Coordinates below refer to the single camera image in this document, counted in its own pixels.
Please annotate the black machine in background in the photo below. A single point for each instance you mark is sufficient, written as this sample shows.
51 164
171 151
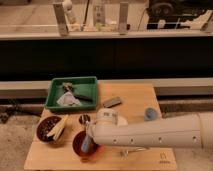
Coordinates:
175 11

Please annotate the left grey metal post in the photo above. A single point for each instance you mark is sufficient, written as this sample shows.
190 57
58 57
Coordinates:
60 18

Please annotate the green plastic tray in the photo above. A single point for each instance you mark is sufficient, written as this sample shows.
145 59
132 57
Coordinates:
87 86

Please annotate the brown wooden bowl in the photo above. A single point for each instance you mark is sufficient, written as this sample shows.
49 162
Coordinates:
45 126

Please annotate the small blue cup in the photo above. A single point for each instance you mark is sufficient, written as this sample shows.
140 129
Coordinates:
150 114

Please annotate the light wooden sticks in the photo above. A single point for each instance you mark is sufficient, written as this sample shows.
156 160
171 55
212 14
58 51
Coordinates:
57 129

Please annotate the grey metal post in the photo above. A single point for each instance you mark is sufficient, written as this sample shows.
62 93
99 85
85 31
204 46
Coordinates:
123 15
60 18

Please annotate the metal fork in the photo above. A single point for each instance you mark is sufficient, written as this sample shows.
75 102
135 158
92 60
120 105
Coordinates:
126 152

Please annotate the small dark round lid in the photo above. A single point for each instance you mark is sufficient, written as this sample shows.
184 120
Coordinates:
83 119

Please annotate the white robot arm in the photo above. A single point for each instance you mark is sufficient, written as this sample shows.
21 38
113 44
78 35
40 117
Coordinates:
189 131

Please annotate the crumpled grey cloth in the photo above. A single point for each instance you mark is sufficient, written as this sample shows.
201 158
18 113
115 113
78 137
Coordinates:
68 99

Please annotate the grey rectangular block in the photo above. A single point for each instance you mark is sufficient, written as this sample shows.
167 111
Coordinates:
112 102

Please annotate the right grey metal post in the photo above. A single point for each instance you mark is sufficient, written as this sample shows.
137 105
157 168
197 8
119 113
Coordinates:
123 15

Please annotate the wooden cutting board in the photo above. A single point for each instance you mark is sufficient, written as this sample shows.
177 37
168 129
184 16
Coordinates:
136 97

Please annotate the black handled tool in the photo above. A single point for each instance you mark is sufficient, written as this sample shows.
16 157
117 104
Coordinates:
67 86

